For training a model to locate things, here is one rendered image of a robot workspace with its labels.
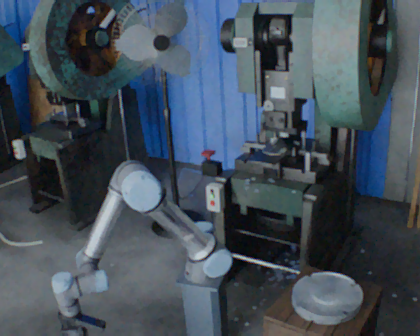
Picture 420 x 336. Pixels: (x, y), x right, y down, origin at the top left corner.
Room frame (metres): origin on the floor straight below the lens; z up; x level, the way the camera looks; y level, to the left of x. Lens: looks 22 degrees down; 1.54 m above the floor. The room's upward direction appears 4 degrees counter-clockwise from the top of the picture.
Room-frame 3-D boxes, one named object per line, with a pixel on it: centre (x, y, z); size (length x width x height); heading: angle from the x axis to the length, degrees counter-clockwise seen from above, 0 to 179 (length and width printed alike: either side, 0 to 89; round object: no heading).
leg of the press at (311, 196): (2.11, -0.67, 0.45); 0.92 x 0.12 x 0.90; 147
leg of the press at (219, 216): (2.40, -0.22, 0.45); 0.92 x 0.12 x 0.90; 147
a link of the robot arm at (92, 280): (1.23, 0.46, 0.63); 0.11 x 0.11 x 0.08; 22
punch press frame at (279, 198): (2.26, -0.45, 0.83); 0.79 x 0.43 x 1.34; 147
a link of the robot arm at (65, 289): (1.17, 0.54, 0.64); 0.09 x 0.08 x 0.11; 112
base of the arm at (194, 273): (1.50, 0.08, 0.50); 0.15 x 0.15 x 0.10
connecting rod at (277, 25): (2.13, -0.37, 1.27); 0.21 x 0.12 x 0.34; 147
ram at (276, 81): (2.10, -0.35, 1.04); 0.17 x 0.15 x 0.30; 147
